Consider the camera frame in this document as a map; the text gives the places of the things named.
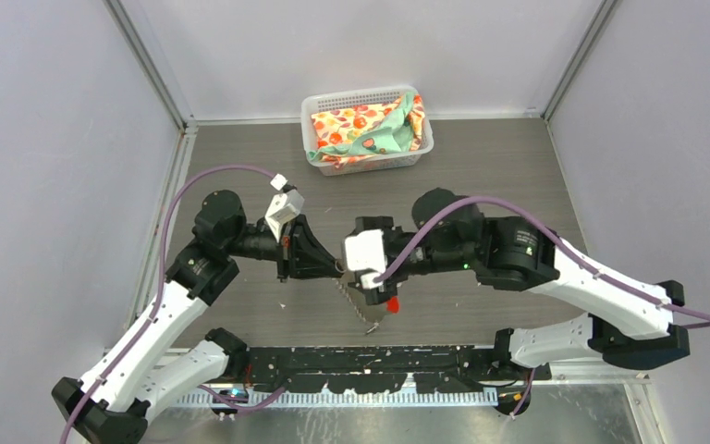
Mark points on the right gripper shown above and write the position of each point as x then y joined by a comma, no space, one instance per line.
382,293

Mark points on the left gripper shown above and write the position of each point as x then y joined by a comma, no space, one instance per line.
299,253

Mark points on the metal key holder red handle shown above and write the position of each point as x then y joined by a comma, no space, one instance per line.
370,315

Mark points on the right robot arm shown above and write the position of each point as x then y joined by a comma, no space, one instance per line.
625,322

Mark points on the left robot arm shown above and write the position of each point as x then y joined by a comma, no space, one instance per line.
115,401

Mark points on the colourful patterned cloth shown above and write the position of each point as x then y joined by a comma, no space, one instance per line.
349,135

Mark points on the white plastic basket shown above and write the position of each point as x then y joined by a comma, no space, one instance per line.
326,102

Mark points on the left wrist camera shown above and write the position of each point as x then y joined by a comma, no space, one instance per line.
283,208

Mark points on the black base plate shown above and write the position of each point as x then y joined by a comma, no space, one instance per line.
370,370

